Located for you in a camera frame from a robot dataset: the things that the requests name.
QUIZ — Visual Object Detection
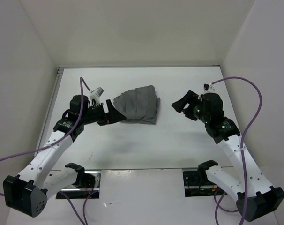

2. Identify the grey pleated skirt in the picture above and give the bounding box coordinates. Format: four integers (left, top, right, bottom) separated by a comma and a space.
113, 85, 160, 125

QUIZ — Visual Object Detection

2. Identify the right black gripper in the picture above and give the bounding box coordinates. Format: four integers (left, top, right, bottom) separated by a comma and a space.
172, 90, 210, 123

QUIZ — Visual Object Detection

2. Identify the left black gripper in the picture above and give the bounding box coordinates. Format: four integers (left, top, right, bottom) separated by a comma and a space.
81, 99, 126, 126

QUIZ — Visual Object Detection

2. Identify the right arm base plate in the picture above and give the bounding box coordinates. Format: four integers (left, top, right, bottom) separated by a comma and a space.
182, 169, 220, 197

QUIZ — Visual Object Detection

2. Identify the aluminium table frame rail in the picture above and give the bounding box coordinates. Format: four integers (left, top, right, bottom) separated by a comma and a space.
36, 67, 65, 149

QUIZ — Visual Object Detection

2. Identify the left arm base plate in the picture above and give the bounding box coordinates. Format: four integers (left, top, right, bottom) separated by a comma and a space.
56, 170, 101, 199

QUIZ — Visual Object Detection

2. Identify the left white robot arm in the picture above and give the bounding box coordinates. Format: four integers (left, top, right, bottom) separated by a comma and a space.
3, 95, 126, 218

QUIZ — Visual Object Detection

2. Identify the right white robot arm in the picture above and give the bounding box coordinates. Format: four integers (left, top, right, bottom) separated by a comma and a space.
172, 91, 284, 222

